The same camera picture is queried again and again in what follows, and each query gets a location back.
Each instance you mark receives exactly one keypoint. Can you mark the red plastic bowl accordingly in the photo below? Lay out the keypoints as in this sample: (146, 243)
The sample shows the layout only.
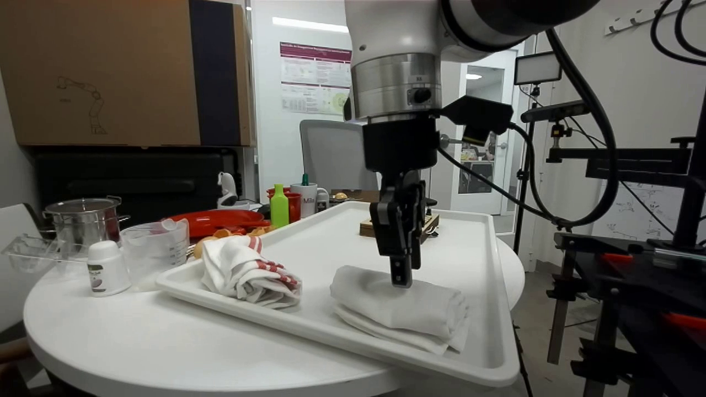
(209, 220)

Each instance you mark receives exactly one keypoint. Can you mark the red striped white towel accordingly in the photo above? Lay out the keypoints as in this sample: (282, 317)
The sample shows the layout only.
(235, 266)

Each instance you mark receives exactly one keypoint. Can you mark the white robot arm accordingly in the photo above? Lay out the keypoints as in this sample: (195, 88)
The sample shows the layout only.
(395, 93)

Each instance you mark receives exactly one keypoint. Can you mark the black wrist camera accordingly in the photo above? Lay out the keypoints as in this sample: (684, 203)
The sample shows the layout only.
(478, 117)

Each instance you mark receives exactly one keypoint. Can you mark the small white pill bottle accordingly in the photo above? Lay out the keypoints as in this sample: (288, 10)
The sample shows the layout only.
(106, 269)

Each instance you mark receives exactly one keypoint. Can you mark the clear glass bowl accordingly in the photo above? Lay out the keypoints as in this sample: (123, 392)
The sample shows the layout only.
(31, 254)

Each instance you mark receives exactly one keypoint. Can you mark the wooden busy board toy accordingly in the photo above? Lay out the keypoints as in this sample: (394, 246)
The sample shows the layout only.
(429, 227)

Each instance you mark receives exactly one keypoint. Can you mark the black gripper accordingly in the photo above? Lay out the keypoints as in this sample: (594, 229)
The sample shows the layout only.
(397, 150)

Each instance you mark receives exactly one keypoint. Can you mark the green squeeze bottle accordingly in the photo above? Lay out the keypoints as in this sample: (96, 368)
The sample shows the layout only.
(278, 203)

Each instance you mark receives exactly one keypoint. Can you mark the wall poster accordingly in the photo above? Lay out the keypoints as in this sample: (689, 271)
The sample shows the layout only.
(314, 80)

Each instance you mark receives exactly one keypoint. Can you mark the grey office chair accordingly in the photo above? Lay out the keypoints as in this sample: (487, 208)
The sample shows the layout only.
(333, 155)

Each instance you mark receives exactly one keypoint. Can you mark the large cardboard box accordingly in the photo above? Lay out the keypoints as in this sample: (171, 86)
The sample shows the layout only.
(138, 74)

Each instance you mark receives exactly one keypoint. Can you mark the clear plastic measuring cup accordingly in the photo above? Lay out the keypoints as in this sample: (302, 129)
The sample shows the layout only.
(152, 248)

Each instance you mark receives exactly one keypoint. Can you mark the black camera on stand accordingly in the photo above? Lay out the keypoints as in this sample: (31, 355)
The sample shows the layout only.
(556, 111)

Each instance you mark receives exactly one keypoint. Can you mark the white mug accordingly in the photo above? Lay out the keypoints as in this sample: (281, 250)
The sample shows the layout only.
(312, 197)

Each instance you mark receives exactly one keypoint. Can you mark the black metal frame stand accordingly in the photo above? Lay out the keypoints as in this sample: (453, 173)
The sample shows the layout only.
(652, 292)

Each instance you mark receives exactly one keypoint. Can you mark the led light panel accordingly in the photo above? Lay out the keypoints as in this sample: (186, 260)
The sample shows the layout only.
(536, 69)

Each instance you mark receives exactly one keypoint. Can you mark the large white tray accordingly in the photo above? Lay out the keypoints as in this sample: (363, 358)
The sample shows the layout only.
(461, 254)

